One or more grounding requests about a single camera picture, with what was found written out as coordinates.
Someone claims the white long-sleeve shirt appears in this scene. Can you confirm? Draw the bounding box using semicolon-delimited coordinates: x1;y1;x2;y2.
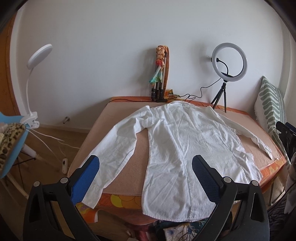
82;101;272;222

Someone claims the dark clothes pile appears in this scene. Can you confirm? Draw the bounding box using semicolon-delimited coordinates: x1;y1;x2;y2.
275;121;296;161

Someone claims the orange floral bed sheet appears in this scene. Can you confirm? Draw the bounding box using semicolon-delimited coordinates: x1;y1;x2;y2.
76;96;287;224

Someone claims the white clip desk lamp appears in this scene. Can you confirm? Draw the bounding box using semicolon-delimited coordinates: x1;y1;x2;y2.
20;44;53;129

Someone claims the black mini tripod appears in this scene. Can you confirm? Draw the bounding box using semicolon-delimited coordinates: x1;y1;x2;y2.
211;80;227;113

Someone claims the green striped pillow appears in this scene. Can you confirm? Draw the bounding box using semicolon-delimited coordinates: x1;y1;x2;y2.
254;76;290;165

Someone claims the blue chair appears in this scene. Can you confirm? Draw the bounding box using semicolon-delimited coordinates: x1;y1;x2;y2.
1;114;38;199

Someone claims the folded tripod with colourful cloth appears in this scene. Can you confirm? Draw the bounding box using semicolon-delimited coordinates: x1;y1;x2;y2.
149;45;170;102

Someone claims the white lamp cable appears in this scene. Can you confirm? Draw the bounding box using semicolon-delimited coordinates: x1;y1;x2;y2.
28;127;82;174

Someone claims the black ring light cable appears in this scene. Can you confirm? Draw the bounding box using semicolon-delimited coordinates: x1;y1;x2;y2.
176;77;222;103

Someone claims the white ring light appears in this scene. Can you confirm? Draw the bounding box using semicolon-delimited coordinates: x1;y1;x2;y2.
211;43;248;82

